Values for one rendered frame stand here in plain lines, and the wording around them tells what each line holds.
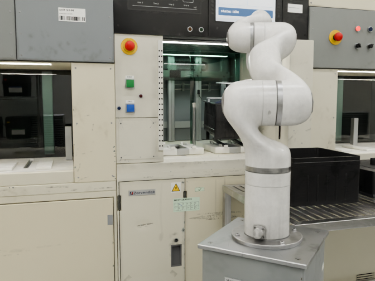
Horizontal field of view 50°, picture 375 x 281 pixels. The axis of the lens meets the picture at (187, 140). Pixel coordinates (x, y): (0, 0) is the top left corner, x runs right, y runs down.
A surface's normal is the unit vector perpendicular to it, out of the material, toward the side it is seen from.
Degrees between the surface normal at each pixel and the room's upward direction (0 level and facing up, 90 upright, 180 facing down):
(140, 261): 90
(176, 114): 90
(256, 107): 101
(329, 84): 90
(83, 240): 90
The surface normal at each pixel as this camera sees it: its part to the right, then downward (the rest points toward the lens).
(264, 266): -0.48, 0.08
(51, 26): 0.28, 0.10
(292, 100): -0.10, 0.00
